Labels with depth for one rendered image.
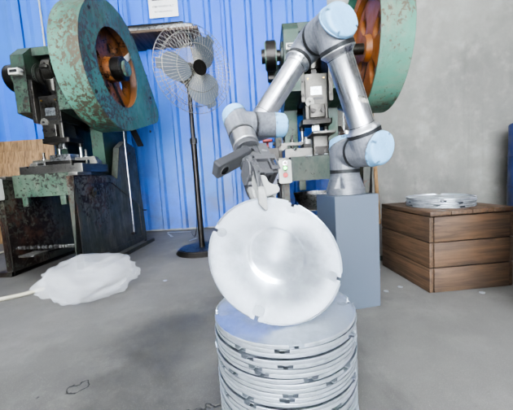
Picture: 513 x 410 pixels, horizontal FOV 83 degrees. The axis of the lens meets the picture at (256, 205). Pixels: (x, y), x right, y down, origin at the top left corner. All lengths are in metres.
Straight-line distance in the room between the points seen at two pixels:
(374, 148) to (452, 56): 2.89
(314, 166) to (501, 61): 2.74
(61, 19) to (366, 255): 1.99
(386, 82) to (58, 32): 1.84
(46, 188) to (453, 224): 2.27
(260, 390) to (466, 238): 1.16
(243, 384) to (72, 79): 1.83
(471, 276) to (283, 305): 1.11
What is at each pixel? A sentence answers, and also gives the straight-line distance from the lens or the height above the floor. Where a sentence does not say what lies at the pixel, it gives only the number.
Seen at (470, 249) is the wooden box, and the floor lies 0.18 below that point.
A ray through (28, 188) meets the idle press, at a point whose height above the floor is 0.56.
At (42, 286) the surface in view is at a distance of 1.65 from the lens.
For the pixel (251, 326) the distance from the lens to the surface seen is 0.59.
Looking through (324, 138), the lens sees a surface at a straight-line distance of 1.88.
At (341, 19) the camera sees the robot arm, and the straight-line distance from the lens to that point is 1.07.
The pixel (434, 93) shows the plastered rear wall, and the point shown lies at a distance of 3.70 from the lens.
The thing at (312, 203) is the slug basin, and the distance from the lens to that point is 1.92.
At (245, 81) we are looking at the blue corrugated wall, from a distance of 3.29.
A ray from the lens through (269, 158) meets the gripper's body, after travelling 0.75.
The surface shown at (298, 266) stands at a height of 0.35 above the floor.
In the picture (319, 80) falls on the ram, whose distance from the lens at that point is 2.05.
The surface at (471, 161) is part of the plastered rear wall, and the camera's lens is 3.83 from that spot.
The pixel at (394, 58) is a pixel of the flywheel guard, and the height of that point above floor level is 1.13.
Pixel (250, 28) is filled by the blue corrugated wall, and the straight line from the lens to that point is 3.45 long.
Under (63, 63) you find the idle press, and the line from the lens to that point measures 2.08.
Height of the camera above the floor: 0.55
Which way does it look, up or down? 6 degrees down
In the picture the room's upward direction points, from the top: 4 degrees counter-clockwise
